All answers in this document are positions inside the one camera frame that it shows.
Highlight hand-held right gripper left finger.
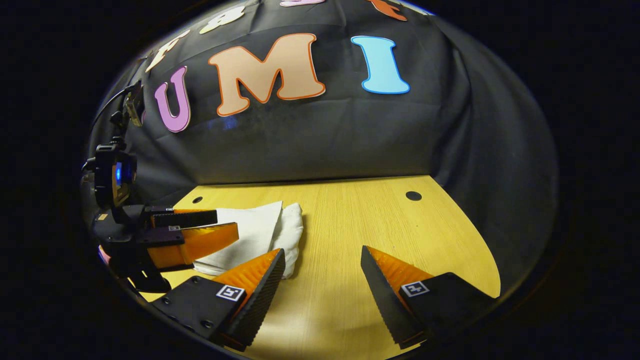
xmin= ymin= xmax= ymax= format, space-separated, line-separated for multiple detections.
xmin=150 ymin=248 xmax=287 ymax=352

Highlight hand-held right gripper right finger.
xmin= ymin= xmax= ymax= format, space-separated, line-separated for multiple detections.
xmin=360 ymin=245 xmax=498 ymax=350

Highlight white jeans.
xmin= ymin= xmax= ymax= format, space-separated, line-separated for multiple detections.
xmin=192 ymin=201 xmax=304 ymax=280

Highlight black backdrop cloth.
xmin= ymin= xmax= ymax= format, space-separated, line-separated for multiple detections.
xmin=82 ymin=0 xmax=560 ymax=296

